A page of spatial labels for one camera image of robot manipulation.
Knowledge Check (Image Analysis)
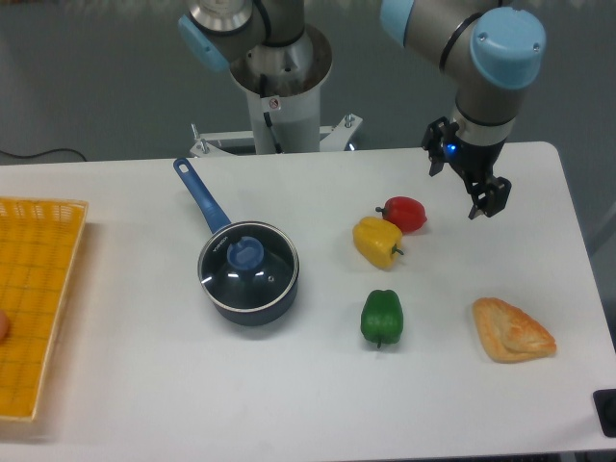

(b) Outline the glass lid with blue knob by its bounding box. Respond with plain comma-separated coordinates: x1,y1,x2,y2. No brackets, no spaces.
197,221,299,317

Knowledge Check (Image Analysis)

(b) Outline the orange round object in basket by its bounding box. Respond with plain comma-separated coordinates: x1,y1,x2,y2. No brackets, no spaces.
0,310,11,342

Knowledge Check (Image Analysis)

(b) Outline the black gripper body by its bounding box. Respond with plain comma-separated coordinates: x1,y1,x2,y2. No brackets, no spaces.
445,125,505,189

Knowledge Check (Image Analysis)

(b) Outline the black device at table corner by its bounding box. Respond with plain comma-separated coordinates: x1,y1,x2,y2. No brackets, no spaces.
593,389,616,438

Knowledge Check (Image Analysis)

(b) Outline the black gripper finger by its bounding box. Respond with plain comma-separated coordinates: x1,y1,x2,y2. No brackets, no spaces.
422,116,458,177
469,176,511,219

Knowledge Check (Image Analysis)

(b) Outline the black cable on floor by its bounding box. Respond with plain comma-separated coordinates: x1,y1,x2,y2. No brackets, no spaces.
0,147,89,162

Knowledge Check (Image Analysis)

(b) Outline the red bell pepper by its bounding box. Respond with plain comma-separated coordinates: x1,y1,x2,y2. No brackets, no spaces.
375,196,427,234

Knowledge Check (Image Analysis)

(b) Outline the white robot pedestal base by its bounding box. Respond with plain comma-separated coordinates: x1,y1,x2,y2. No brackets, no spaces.
190,24,363,157

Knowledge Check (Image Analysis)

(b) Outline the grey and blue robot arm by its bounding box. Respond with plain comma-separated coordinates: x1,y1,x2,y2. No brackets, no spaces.
177,1,546,217

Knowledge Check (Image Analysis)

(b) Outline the yellow bell pepper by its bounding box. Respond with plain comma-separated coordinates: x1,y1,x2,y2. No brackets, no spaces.
352,217,403,270

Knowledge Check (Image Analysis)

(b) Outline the yellow woven basket tray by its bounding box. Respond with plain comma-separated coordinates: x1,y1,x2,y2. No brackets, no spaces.
1,196,89,422

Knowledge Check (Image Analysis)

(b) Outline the golden puff pastry turnover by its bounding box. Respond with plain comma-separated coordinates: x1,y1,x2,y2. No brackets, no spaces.
472,297,557,364

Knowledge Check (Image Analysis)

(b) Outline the green bell pepper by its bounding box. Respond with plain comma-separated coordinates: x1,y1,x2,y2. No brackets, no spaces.
360,290,404,348

